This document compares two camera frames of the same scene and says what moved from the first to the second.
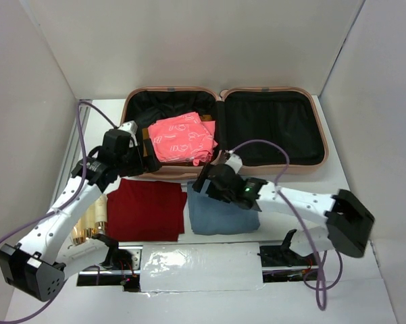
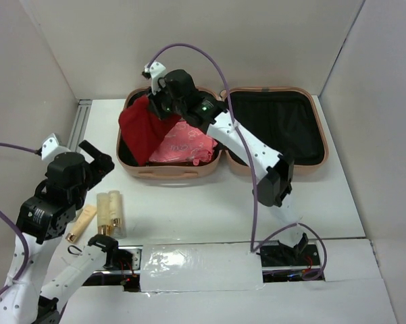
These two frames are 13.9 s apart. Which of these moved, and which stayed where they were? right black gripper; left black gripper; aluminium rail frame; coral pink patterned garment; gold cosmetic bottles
Moved: left black gripper; right black gripper; gold cosmetic bottles
Stayed: aluminium rail frame; coral pink patterned garment
